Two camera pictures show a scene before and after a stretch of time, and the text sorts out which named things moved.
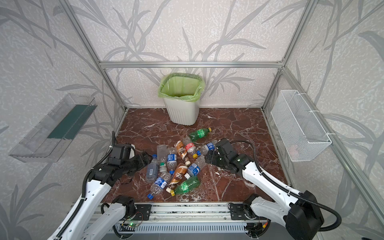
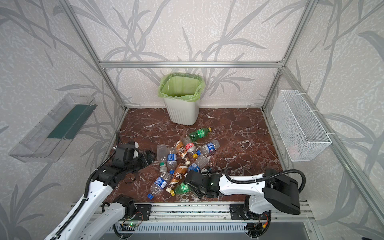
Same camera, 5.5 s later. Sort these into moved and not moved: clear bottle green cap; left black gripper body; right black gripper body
Moved: right black gripper body
Not moved: left black gripper body; clear bottle green cap
